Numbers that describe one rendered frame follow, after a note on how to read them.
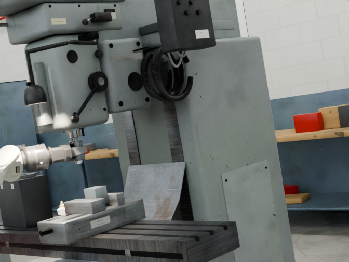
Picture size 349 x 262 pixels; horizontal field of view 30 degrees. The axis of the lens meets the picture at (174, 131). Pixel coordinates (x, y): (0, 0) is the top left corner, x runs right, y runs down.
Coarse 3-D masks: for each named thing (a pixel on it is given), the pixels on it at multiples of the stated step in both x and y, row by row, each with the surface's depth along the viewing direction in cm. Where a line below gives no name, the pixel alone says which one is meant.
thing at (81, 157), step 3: (75, 144) 225; (78, 144) 225; (81, 144) 226; (75, 156) 225; (78, 156) 225; (81, 156) 226; (84, 156) 227; (72, 159) 226; (75, 159) 225; (78, 159) 225; (81, 159) 226; (84, 159) 227
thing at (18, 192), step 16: (32, 176) 255; (0, 192) 264; (16, 192) 252; (32, 192) 253; (48, 192) 257; (0, 208) 267; (16, 208) 255; (32, 208) 252; (48, 208) 257; (16, 224) 257; (32, 224) 252
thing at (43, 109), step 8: (32, 64) 216; (40, 64) 217; (40, 72) 217; (40, 80) 217; (48, 96) 219; (40, 104) 217; (48, 104) 218; (40, 112) 217; (48, 112) 218; (40, 120) 218; (48, 120) 218
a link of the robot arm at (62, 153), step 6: (42, 144) 222; (36, 150) 219; (42, 150) 220; (48, 150) 222; (54, 150) 220; (60, 150) 221; (66, 150) 220; (36, 156) 218; (42, 156) 219; (48, 156) 221; (54, 156) 220; (60, 156) 221; (66, 156) 220; (36, 162) 218; (42, 162) 219; (48, 162) 220; (54, 162) 221; (42, 168) 221
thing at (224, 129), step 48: (240, 48) 261; (192, 96) 239; (240, 96) 259; (144, 144) 258; (192, 144) 240; (240, 144) 256; (192, 192) 244; (240, 192) 253; (240, 240) 250; (288, 240) 273
